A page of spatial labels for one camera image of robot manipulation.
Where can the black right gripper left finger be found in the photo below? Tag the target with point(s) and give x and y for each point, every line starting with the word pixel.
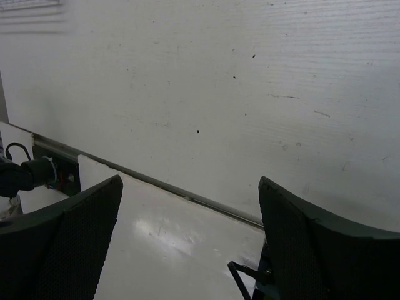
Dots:
pixel 58 252

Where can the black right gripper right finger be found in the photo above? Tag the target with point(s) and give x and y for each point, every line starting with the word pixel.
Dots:
pixel 316 254

